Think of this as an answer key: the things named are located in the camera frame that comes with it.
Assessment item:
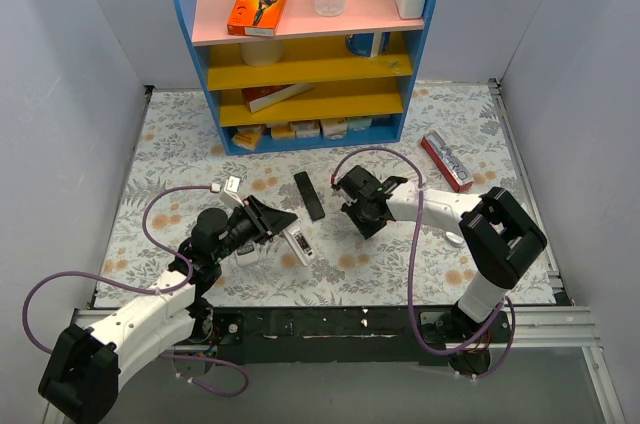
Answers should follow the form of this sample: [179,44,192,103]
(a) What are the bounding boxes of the black slim remote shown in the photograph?
[294,171,325,222]

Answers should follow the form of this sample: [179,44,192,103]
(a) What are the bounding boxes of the small white remote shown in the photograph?
[282,223,317,267]

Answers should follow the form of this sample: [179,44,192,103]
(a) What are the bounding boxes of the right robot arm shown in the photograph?
[332,166,547,342]

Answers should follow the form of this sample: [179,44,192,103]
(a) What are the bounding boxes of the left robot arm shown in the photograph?
[38,196,298,423]

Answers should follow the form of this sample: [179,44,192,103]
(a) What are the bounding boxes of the grey white remote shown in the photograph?
[235,247,261,267]

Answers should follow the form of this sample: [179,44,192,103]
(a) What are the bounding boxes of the white remote battery cover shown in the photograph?
[445,232,465,247]

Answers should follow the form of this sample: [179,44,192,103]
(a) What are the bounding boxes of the yellow soap box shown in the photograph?
[232,130,264,152]

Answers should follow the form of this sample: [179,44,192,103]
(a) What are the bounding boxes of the pale green small box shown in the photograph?
[347,116,372,132]

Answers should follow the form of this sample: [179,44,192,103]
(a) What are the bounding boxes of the red toothpaste box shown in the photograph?
[421,130,474,193]

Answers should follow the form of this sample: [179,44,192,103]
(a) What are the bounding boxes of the white orange small box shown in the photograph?
[290,120,321,139]

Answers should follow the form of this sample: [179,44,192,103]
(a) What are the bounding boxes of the floral table mat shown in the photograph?
[93,84,524,308]

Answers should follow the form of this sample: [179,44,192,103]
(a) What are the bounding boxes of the red white book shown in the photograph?
[241,83,315,113]

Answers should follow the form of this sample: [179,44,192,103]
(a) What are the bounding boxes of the blue wooden shelf unit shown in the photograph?
[173,0,437,155]

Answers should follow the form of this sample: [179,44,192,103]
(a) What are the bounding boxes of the blue white tin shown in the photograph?
[345,32,391,58]

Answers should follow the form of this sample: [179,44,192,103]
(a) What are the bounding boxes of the orange razor box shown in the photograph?
[227,0,287,38]

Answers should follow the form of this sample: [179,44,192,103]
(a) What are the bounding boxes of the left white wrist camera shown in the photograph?
[209,176,244,209]

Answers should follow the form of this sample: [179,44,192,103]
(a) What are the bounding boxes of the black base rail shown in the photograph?
[187,306,510,373]

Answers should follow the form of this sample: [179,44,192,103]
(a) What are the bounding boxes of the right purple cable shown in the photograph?
[330,147,516,379]

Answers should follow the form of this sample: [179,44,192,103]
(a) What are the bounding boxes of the purple cable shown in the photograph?
[22,185,250,398]
[330,147,516,379]

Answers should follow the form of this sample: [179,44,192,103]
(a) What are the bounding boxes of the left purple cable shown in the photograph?
[22,185,250,398]

